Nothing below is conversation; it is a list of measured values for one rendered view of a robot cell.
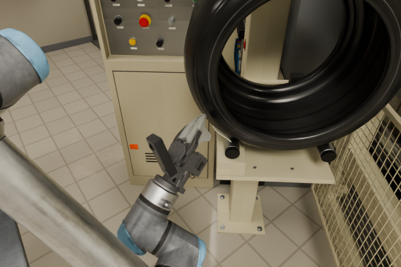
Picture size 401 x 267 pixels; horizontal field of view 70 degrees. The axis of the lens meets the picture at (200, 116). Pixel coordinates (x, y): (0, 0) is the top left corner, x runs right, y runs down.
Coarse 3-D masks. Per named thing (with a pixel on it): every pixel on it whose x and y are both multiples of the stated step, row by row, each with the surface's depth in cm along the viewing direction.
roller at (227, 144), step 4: (228, 136) 88; (224, 140) 89; (228, 140) 86; (232, 140) 86; (224, 144) 87; (228, 144) 85; (232, 144) 84; (236, 144) 85; (224, 148) 86; (228, 148) 84; (232, 148) 83; (236, 148) 83; (228, 152) 84; (232, 152) 84; (236, 152) 84; (228, 156) 85; (232, 156) 85; (236, 156) 85
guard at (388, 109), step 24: (336, 144) 123; (312, 192) 147; (336, 192) 121; (360, 192) 101; (384, 192) 87; (360, 216) 101; (384, 216) 87; (336, 240) 119; (384, 240) 86; (336, 264) 117
